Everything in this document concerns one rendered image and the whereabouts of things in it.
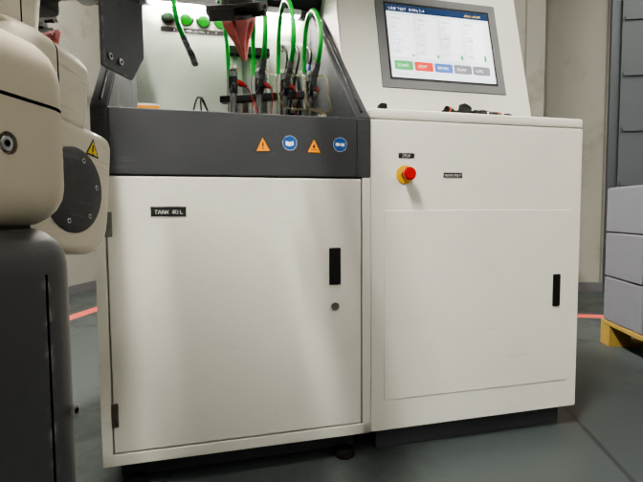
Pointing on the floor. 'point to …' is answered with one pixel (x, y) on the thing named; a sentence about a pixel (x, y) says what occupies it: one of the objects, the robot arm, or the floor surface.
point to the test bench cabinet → (245, 446)
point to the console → (466, 251)
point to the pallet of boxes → (624, 269)
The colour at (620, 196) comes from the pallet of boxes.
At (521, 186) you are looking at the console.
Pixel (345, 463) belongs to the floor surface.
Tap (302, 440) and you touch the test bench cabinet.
